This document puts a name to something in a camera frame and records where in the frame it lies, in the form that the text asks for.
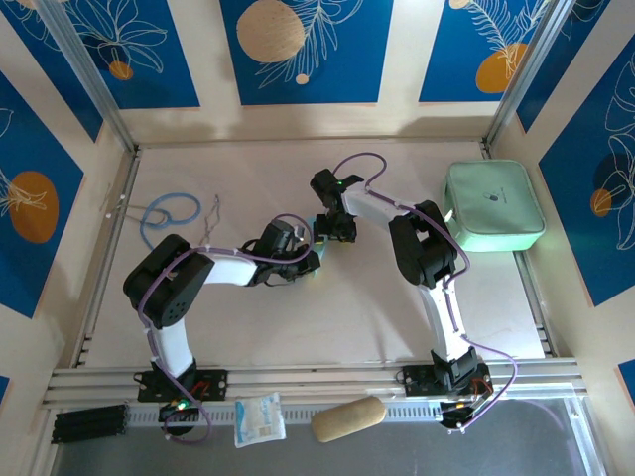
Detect aluminium upright post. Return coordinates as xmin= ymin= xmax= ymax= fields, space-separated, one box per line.
xmin=34 ymin=0 xmax=140 ymax=155
xmin=484 ymin=0 xmax=580 ymax=153

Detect black controller board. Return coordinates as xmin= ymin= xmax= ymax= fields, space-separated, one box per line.
xmin=440 ymin=400 xmax=481 ymax=431
xmin=158 ymin=400 xmax=202 ymax=438

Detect mint green zip case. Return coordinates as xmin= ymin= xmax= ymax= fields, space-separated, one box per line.
xmin=441 ymin=158 xmax=547 ymax=253

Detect tan bread roll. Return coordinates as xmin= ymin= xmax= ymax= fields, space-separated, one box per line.
xmin=311 ymin=395 xmax=387 ymax=444

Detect black right controller board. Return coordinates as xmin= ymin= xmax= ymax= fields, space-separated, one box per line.
xmin=440 ymin=400 xmax=481 ymax=431

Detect thin bent metal wire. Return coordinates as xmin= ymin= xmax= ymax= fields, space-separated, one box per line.
xmin=200 ymin=193 xmax=223 ymax=247

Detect black ribbed block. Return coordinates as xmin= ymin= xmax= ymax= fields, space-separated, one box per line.
xmin=51 ymin=404 xmax=129 ymax=445

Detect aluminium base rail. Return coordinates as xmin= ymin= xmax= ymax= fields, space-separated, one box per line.
xmin=42 ymin=357 xmax=589 ymax=412

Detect white blue plastic packet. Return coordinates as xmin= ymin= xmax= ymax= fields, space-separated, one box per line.
xmin=232 ymin=391 xmax=288 ymax=450

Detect blue cable loop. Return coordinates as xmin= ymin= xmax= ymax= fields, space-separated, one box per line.
xmin=138 ymin=192 xmax=203 ymax=249

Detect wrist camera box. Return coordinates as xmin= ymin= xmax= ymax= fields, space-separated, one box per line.
xmin=309 ymin=168 xmax=344 ymax=200
xmin=258 ymin=220 xmax=300 ymax=255

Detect black left controller board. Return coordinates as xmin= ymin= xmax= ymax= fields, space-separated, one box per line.
xmin=158 ymin=400 xmax=202 ymax=438

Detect thin grey wire white ends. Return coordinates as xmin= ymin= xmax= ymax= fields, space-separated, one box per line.
xmin=101 ymin=182 xmax=150 ymax=222

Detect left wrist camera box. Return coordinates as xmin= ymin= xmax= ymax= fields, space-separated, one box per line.
xmin=258 ymin=220 xmax=300 ymax=255

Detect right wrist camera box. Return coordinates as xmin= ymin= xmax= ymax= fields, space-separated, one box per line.
xmin=309 ymin=168 xmax=344 ymax=200

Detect grey slotted cable duct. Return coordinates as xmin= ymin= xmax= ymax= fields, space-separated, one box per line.
xmin=123 ymin=402 xmax=445 ymax=428

